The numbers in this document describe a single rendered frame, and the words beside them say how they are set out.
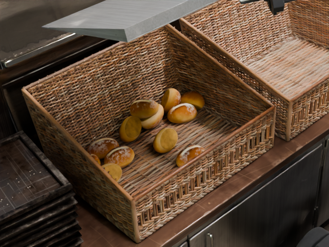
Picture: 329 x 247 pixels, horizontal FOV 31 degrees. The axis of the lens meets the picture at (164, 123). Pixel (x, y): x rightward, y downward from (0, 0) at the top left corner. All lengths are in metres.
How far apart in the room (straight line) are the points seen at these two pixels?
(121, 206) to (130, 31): 0.53
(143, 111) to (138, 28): 0.70
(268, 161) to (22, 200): 0.74
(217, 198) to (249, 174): 0.14
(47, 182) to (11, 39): 0.42
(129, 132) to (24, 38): 0.43
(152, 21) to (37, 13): 0.57
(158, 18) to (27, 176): 0.55
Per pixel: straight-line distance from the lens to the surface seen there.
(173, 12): 1.20
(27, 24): 1.67
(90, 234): 1.59
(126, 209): 1.48
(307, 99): 1.84
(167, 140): 1.76
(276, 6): 1.25
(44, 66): 1.75
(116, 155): 1.72
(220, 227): 1.70
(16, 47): 1.66
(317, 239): 2.09
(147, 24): 1.17
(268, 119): 1.73
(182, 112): 1.88
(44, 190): 1.44
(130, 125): 1.82
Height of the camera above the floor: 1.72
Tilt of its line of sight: 36 degrees down
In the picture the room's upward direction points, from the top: 4 degrees counter-clockwise
